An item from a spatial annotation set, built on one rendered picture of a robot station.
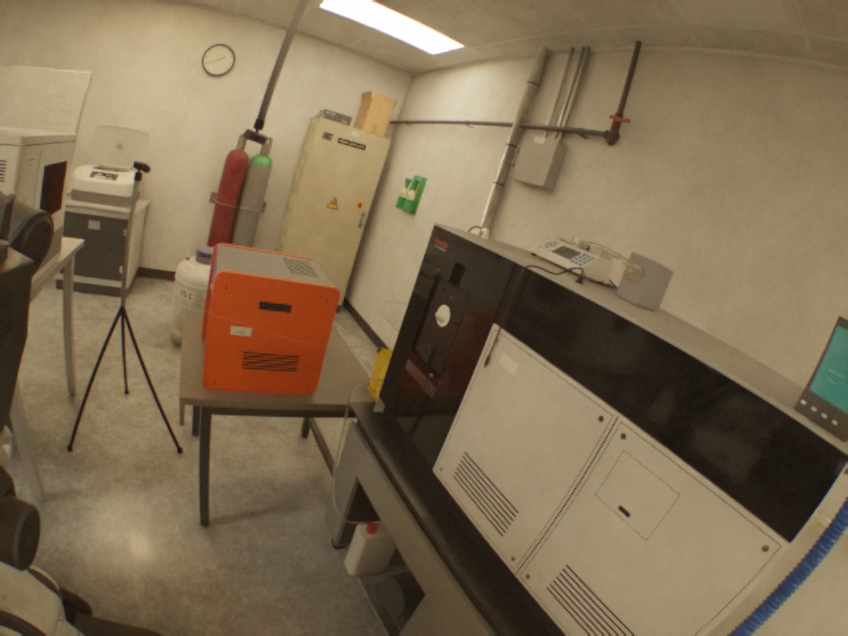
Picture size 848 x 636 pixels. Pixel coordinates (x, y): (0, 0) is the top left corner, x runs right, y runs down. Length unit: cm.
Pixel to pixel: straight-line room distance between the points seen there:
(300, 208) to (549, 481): 359
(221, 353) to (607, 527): 120
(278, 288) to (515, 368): 78
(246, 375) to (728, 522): 138
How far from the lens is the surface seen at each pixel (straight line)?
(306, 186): 405
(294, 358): 145
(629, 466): 78
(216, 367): 143
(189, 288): 298
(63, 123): 459
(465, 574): 106
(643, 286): 107
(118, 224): 378
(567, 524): 88
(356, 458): 148
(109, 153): 429
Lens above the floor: 152
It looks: 17 degrees down
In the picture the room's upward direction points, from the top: 19 degrees clockwise
